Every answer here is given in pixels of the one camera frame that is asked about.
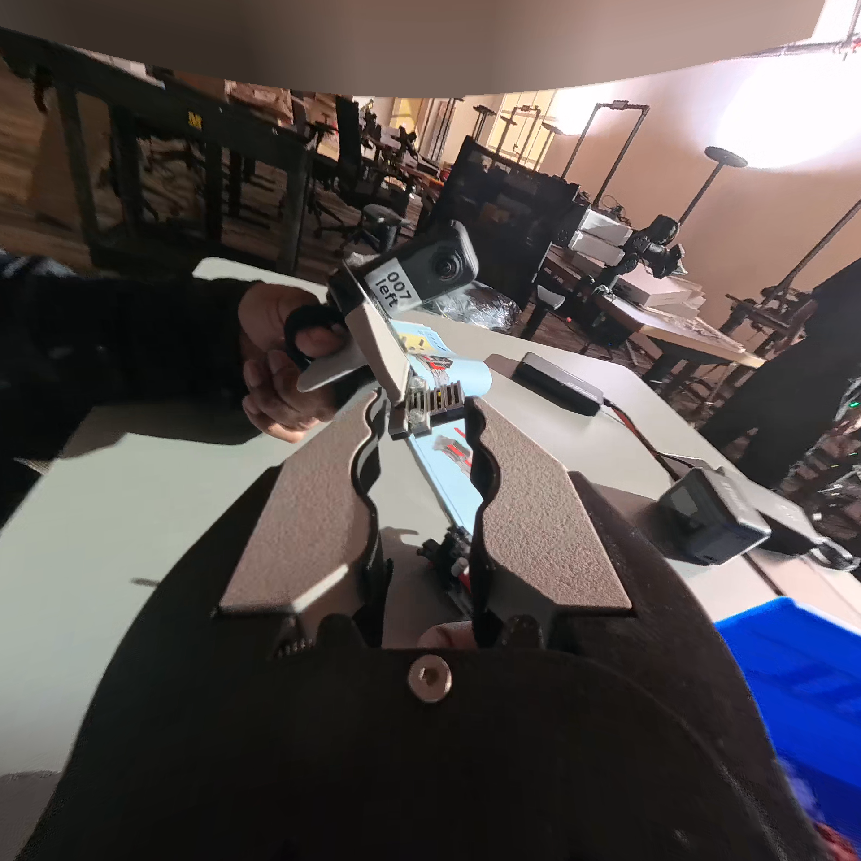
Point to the black camera rig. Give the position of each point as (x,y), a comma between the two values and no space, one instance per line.
(652,249)
(773,309)

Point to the blue instruction booklet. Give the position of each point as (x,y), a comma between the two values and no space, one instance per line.
(457,464)

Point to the black box device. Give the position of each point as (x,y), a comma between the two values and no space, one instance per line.
(713,518)

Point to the wooden table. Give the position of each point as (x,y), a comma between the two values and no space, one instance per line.
(672,323)

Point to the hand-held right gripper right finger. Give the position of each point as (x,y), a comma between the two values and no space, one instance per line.
(545,538)

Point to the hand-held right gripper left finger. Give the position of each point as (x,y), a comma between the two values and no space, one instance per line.
(303,531)

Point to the person's left hand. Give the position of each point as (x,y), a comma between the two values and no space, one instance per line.
(269,390)

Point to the small grey grille brick assembly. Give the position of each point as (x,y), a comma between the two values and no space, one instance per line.
(437,400)

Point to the white cardboard box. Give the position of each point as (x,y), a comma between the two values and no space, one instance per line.
(595,249)
(605,225)

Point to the blue plastic bin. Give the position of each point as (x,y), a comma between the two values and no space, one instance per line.
(807,686)

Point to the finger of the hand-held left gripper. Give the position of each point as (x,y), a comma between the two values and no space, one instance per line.
(383,356)

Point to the black floor lamp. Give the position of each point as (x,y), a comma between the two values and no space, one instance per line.
(725,156)

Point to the person's left forearm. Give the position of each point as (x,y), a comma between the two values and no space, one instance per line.
(121,350)

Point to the black power bank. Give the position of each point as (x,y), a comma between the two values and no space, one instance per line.
(558,383)

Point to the grey desk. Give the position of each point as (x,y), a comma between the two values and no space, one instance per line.
(134,538)

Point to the plastic-wrapped chair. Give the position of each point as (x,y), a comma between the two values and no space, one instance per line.
(477,306)

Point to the black desk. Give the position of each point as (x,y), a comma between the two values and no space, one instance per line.
(202,121)

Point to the person's right hand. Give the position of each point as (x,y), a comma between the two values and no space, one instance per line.
(450,636)

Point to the black storage rack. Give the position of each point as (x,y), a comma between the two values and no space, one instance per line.
(511,202)

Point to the black office chair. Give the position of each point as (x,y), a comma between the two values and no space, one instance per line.
(370,222)
(548,299)

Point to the black red toy truck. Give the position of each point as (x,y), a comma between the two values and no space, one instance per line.
(454,558)

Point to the black frame stand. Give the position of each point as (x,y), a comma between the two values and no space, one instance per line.
(619,105)

